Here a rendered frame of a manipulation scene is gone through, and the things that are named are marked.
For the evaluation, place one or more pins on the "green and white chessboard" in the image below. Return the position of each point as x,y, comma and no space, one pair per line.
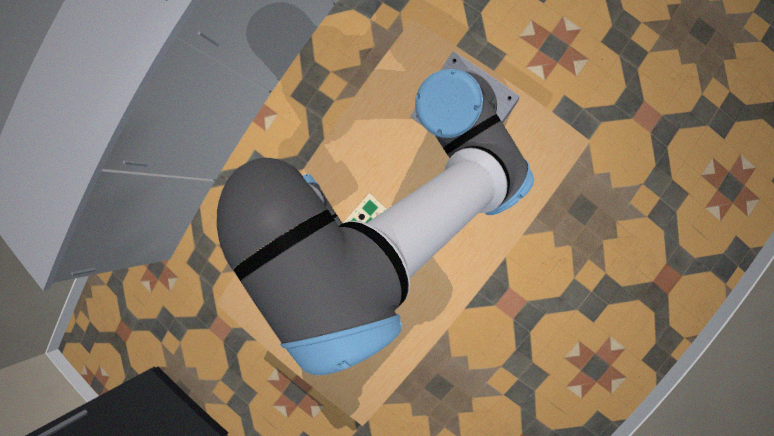
370,207

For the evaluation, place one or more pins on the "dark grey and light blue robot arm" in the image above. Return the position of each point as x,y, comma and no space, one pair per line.
329,290

